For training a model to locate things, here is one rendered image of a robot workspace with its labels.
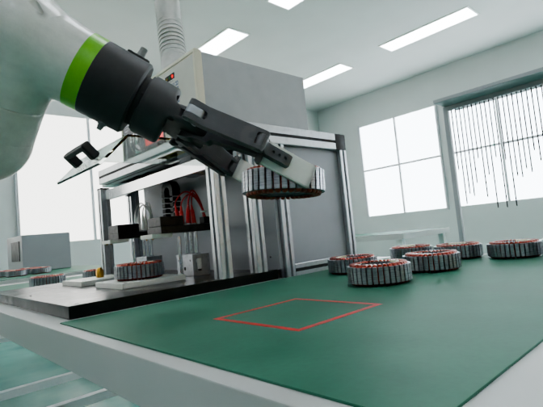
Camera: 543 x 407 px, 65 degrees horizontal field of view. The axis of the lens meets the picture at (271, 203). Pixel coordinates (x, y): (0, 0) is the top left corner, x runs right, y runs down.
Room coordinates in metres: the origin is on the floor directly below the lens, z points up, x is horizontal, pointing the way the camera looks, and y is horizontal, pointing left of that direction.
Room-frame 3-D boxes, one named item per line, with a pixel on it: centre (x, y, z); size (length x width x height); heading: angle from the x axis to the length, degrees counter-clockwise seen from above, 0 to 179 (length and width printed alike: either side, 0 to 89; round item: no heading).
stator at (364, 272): (0.77, -0.18, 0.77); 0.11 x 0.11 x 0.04
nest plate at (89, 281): (1.17, 0.48, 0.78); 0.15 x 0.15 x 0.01; 43
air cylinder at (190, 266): (1.10, 0.21, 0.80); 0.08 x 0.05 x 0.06; 43
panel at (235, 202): (1.26, 0.22, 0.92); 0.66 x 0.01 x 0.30; 43
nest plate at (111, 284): (1.00, 0.32, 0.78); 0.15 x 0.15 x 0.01; 43
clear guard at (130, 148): (0.94, 0.26, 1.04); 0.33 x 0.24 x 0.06; 133
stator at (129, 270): (1.00, 0.32, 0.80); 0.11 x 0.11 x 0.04
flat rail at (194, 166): (1.15, 0.33, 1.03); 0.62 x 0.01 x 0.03; 43
